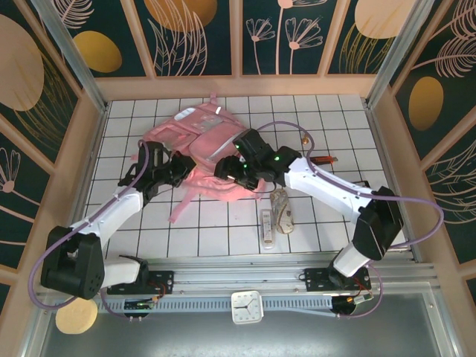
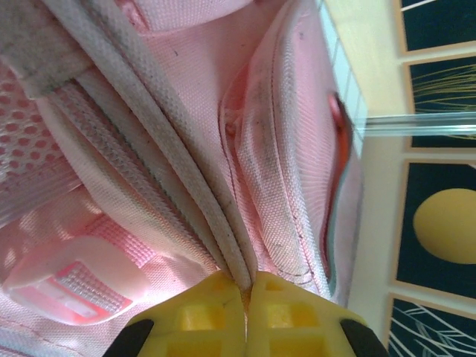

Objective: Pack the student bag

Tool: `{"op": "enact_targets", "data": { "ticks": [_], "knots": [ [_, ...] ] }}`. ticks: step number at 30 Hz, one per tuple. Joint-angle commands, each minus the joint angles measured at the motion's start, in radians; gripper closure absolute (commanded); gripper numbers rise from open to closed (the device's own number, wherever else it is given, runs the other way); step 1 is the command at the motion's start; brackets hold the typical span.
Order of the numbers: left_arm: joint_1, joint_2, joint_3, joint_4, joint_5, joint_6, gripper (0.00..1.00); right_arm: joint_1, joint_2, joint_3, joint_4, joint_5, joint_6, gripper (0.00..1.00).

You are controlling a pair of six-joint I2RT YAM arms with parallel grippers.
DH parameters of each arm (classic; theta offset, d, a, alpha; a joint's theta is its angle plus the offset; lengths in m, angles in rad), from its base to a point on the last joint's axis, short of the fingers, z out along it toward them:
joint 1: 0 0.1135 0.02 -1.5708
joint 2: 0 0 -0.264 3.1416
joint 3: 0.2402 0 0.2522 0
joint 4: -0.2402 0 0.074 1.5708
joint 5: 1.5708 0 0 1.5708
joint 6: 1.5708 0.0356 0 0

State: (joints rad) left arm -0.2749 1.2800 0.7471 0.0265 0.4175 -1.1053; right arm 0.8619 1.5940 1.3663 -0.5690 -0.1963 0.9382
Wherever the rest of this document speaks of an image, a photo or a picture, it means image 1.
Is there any pink backpack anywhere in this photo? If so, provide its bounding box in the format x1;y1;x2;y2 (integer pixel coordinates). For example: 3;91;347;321
129;92;269;226

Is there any map print glasses case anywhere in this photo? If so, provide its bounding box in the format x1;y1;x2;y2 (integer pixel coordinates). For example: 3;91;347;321
269;188;296;235

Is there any white tube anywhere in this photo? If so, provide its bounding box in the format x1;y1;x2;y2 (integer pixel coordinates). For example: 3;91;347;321
260;209;277;251

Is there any left controller board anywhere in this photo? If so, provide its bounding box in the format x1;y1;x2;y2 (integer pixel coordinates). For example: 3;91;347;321
123;297;156;312

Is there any controller board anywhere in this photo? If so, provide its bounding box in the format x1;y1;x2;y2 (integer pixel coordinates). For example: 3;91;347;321
330;295;374;317
123;297;156;312

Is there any white square clock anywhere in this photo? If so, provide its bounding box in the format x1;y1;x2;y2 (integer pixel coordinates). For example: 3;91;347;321
230;289;264;324

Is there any round yellow sponge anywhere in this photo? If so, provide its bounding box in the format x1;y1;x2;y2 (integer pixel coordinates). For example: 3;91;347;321
55;297;99;335

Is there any right controller board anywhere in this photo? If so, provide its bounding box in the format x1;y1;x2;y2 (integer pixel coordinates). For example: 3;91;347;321
330;295;374;317

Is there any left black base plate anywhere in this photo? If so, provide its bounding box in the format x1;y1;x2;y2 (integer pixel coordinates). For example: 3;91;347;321
106;270;175;295

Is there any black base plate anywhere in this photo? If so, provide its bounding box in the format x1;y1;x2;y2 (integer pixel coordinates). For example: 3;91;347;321
106;270;175;295
303;266;372;293

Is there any aluminium rail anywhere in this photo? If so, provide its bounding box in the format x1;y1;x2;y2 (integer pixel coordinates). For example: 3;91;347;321
36;260;443;298

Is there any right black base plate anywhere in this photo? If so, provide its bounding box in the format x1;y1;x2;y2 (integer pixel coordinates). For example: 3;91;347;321
303;266;372;293

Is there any grey slotted cable duct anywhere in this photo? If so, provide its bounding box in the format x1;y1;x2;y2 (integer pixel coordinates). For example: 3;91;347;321
51;295;335;317

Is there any left aluminium post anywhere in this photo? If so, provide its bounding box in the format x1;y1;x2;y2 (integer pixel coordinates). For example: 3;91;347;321
31;0;109;115

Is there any aluminium post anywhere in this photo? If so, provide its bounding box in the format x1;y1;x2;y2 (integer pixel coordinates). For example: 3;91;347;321
364;0;434;109
31;0;109;115

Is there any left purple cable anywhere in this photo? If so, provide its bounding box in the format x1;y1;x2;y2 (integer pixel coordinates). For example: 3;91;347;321
29;143;157;321

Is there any purple cable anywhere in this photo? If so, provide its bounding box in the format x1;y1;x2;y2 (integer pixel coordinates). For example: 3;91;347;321
256;120;446;321
29;143;157;321

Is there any right aluminium post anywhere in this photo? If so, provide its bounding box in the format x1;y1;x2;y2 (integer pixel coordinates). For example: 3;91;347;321
364;0;434;109

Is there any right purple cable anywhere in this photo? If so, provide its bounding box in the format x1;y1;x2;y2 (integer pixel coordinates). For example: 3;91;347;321
256;120;446;321

